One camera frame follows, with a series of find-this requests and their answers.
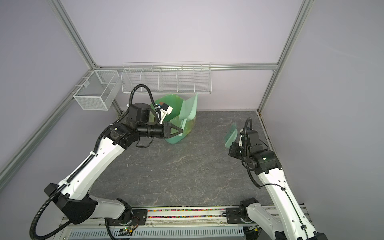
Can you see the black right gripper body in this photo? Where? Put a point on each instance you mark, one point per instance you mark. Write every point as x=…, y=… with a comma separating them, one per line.
x=237, y=151

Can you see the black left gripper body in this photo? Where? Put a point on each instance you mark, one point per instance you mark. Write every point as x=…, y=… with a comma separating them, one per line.
x=151, y=130

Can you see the mint green hand brush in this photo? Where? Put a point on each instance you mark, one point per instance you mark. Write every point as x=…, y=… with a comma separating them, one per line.
x=231, y=135

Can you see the mint green dustpan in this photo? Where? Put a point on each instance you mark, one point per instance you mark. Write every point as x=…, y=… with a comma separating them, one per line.
x=188, y=111

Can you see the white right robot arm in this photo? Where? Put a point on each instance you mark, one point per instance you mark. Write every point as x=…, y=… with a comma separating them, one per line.
x=265, y=171

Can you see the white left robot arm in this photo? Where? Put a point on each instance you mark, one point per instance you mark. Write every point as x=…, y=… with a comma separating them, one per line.
x=143, y=118

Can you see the green lined trash bin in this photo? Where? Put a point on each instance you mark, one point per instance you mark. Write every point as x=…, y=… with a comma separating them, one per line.
x=176, y=102

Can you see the small white mesh basket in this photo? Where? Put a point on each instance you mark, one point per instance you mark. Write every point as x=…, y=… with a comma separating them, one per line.
x=99, y=90

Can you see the long white wire basket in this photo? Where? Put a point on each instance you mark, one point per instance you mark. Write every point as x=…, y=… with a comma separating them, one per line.
x=168, y=77

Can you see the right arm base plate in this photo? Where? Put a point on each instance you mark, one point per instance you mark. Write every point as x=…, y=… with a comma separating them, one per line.
x=237, y=215

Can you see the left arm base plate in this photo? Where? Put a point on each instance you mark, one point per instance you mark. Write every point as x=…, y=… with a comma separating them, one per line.
x=138, y=217

